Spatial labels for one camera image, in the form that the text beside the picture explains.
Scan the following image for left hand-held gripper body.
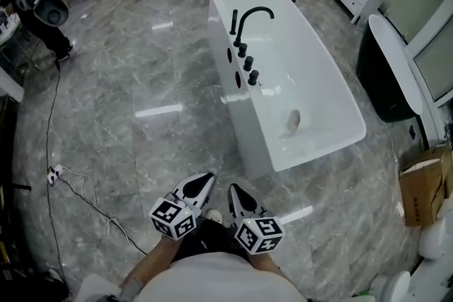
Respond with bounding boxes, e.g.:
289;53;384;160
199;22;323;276
148;187;205;242

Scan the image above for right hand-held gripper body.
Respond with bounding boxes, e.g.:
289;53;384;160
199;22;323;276
230;207;286;256

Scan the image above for white rectangular bathtub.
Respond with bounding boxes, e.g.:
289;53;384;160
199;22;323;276
207;0;367;182

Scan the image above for person's left forearm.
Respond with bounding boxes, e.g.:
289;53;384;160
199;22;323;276
119;236;182;296

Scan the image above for person's right forearm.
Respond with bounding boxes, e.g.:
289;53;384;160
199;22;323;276
246;250;285;279

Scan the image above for black oval bathtub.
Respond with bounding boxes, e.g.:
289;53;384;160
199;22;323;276
355;13;425;124

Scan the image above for person's white shoe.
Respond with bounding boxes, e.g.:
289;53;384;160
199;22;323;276
205;209;224;226

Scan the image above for person's black trousers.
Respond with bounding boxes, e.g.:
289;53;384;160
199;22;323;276
168;219;251;263

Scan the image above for person's white shirt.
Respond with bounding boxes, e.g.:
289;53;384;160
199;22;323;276
133;251;307;302

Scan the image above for white power strip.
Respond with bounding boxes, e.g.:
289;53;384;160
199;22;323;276
46;163;65;187

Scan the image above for white toilet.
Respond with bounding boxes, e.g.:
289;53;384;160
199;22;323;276
371;269;412;302

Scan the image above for brown cardboard box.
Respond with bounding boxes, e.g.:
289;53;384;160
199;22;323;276
398;142;453;228

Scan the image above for white rounded ceramic fixture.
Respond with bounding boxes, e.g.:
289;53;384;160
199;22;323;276
417;216;449;261

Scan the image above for black curved faucet spout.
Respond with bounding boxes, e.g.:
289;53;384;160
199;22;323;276
233;6;275;47

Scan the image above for white cable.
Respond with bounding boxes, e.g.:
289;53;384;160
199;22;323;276
58;165;148;256

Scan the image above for black cable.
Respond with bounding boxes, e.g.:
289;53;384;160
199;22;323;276
45;59;71;282

